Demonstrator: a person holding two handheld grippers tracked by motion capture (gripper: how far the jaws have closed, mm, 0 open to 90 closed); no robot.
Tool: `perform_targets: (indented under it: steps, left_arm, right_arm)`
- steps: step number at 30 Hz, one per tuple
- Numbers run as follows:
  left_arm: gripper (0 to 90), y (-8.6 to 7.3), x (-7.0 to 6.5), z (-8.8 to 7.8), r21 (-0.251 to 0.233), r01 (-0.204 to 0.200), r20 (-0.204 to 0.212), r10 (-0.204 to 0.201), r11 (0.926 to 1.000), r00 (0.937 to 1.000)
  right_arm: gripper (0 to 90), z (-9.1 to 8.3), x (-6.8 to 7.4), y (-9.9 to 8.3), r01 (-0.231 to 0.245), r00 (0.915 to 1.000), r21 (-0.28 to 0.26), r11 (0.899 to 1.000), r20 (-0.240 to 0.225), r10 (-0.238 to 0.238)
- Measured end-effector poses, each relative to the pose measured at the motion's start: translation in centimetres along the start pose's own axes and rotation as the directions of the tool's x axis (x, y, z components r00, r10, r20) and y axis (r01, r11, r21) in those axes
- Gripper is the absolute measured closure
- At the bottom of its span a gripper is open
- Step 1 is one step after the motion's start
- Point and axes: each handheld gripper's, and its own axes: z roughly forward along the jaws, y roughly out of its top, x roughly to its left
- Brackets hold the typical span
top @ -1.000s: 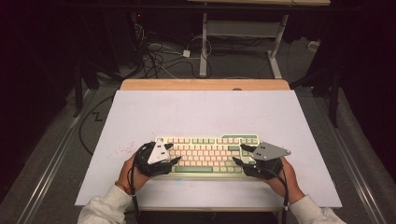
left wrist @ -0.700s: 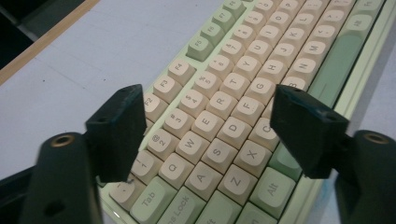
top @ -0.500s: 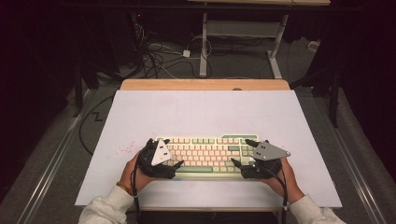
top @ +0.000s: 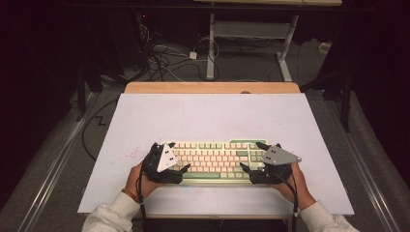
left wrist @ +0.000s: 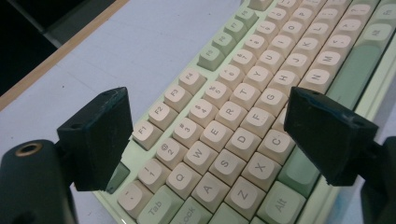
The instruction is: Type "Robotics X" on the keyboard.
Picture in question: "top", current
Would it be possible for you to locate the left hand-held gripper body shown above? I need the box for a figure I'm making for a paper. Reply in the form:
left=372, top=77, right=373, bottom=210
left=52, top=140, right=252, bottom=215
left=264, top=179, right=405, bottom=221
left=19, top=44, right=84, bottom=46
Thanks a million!
left=142, top=142, right=184, bottom=186

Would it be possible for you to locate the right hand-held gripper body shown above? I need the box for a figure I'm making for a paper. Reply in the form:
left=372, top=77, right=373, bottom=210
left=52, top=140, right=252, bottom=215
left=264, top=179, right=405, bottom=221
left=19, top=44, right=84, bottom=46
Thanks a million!
left=249, top=144, right=303, bottom=186

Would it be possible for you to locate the cream and green keyboard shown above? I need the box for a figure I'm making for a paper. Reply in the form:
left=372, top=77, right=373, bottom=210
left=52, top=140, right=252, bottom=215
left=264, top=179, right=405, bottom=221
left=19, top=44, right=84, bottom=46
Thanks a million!
left=161, top=138, right=269, bottom=188

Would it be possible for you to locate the person's left hand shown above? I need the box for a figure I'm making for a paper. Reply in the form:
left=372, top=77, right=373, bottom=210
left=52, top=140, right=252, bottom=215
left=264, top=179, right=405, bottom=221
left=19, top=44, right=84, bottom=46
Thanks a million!
left=124, top=160, right=162, bottom=203

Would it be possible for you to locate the person's right hand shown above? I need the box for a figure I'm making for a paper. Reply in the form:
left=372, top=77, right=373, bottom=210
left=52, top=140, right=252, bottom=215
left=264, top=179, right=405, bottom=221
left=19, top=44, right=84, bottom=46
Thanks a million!
left=277, top=160, right=317, bottom=211

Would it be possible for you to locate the white table mat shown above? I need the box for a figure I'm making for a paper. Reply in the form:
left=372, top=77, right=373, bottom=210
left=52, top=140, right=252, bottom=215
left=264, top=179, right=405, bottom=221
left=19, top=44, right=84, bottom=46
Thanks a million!
left=77, top=92, right=355, bottom=217

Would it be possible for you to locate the orange wristband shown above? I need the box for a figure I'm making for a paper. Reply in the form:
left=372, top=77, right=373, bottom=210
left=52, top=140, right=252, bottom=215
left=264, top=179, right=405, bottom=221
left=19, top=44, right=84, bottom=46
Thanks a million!
left=121, top=188, right=139, bottom=203

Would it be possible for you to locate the wooden table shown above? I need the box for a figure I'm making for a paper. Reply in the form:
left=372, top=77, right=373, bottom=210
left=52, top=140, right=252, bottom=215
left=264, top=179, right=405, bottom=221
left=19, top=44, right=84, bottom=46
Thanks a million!
left=84, top=81, right=347, bottom=220

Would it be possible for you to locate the black metal stand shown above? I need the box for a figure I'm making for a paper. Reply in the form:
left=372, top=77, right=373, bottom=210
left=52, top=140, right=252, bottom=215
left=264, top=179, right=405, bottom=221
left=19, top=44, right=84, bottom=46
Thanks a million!
left=75, top=62, right=98, bottom=123

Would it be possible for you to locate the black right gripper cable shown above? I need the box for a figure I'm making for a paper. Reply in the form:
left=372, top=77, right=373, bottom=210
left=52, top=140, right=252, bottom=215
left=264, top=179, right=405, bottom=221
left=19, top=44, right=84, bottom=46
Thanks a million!
left=269, top=169, right=300, bottom=232

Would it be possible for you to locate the tangle of floor cables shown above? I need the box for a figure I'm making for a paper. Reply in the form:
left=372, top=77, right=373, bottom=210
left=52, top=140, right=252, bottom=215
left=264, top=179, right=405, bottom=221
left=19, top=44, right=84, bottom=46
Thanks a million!
left=136, top=23, right=221, bottom=82

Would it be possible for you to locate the black floor cable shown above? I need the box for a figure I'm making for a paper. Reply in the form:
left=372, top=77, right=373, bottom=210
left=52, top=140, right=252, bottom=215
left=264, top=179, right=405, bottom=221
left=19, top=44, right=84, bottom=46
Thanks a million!
left=81, top=98, right=119, bottom=162

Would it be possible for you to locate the metal floor rail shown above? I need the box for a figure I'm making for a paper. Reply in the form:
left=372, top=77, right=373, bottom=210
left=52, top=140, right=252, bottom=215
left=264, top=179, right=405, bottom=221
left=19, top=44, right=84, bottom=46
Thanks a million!
left=325, top=96, right=402, bottom=232
left=14, top=92, right=98, bottom=232

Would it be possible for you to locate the white metal desk frame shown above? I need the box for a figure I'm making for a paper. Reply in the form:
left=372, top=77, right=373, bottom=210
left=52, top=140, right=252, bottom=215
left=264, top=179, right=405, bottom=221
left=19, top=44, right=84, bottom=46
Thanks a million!
left=206, top=13, right=299, bottom=82

